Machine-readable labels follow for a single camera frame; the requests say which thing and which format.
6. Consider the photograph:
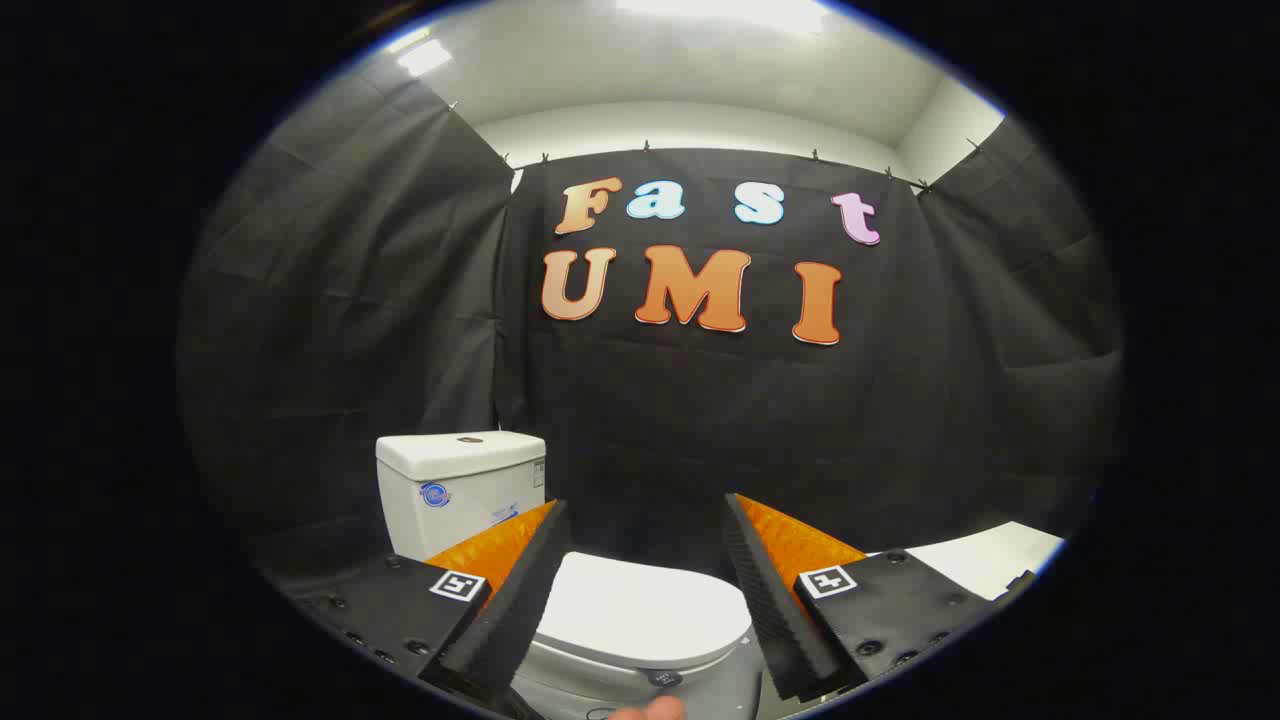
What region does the black backdrop cloth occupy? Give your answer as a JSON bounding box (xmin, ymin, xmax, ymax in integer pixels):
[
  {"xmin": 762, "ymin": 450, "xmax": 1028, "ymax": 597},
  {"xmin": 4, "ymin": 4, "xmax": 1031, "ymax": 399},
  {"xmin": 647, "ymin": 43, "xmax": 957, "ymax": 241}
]
[{"xmin": 178, "ymin": 75, "xmax": 1123, "ymax": 601}]

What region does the white panelled door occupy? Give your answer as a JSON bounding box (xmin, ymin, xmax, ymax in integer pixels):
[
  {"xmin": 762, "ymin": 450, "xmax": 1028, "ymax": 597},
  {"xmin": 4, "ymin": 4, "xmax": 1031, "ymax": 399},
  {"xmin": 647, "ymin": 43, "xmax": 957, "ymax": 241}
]
[{"xmin": 868, "ymin": 520, "xmax": 1066, "ymax": 601}]

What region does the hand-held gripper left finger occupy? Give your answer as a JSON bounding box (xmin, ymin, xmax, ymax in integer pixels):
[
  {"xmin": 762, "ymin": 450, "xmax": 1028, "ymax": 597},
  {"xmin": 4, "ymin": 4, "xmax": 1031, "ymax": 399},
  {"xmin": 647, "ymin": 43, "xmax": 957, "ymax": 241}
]
[{"xmin": 285, "ymin": 498, "xmax": 573, "ymax": 719}]

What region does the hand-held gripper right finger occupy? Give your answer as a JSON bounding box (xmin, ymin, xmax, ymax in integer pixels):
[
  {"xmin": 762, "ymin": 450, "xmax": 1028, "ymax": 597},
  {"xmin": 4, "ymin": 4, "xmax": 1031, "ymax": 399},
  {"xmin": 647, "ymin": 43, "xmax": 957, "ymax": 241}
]
[{"xmin": 722, "ymin": 492, "xmax": 1036, "ymax": 703}]

